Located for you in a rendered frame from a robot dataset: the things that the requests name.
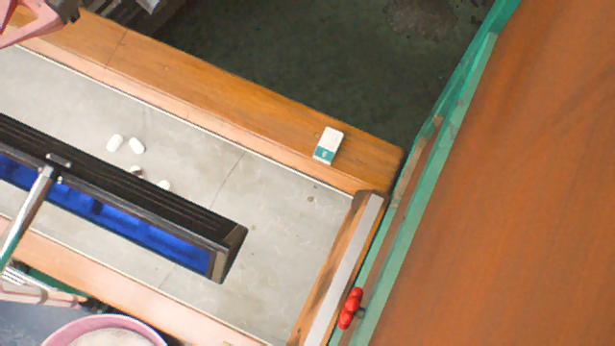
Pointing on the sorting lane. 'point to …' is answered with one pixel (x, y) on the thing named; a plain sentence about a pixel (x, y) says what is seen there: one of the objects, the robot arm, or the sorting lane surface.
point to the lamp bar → (123, 203)
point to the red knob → (351, 308)
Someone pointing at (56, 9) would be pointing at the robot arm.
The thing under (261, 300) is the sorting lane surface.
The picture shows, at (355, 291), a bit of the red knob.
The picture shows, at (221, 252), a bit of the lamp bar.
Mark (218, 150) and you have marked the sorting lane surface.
